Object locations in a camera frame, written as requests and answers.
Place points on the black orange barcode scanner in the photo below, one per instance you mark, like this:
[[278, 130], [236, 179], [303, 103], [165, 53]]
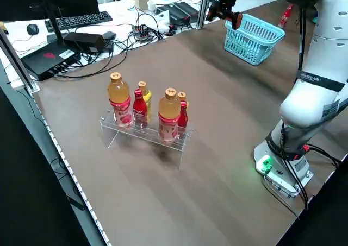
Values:
[[237, 20]]

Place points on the red cola bottle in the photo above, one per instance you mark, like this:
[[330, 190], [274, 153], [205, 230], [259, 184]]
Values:
[[183, 115], [285, 16], [140, 107]]

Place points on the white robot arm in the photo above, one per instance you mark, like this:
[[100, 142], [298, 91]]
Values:
[[312, 107]]

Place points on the light blue plastic basket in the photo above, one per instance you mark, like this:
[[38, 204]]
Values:
[[253, 45]]

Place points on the black equipment stack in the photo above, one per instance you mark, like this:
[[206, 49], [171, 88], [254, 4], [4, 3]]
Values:
[[176, 9]]

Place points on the usb hub with red lights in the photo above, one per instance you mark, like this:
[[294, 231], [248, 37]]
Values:
[[142, 31]]

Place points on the yellow tea bottle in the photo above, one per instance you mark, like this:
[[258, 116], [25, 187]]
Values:
[[181, 95], [142, 85]]

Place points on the orange juice bottle pink label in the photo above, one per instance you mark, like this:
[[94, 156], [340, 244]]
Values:
[[168, 107], [119, 94]]

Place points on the black keyboard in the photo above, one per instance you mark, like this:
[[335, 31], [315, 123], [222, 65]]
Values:
[[84, 19]]

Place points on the clear acrylic bottle shelf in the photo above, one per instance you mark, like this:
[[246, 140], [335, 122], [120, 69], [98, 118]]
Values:
[[136, 132]]

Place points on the black computer box red logo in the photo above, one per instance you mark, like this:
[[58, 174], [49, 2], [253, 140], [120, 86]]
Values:
[[49, 58]]

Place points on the black computer mouse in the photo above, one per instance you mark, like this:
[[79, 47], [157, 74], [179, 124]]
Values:
[[32, 29]]

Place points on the aluminium frame post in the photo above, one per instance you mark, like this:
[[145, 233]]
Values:
[[204, 7]]

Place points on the aluminium frame rail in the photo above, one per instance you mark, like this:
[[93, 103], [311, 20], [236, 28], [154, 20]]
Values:
[[19, 64]]

